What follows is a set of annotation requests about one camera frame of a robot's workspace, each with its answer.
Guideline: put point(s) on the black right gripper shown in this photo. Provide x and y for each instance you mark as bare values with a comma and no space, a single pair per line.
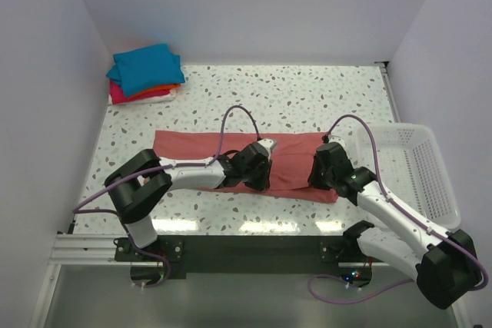
313,180

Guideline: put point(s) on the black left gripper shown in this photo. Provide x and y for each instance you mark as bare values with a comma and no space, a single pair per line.
263,183

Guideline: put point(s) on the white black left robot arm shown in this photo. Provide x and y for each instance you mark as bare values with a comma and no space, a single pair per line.
138,185

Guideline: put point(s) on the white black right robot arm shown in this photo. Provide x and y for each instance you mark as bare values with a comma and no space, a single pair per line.
442,263

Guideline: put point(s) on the white plastic laundry basket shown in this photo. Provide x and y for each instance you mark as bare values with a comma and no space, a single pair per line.
411,167

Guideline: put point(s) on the folded white t shirt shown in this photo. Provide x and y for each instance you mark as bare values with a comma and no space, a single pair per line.
153,100

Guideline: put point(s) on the folded orange t shirt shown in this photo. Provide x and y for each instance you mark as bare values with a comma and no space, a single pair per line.
153,92

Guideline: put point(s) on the folded blue t shirt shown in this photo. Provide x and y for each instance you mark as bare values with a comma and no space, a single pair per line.
144,68

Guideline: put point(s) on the folded pink t shirt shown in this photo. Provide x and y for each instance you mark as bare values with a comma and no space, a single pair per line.
116,93

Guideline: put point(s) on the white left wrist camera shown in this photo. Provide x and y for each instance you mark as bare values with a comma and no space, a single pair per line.
268,144

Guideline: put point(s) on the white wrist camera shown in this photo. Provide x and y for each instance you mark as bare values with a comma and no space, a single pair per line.
331,138
268,144

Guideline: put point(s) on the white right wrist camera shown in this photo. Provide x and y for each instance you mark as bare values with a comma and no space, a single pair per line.
331,138

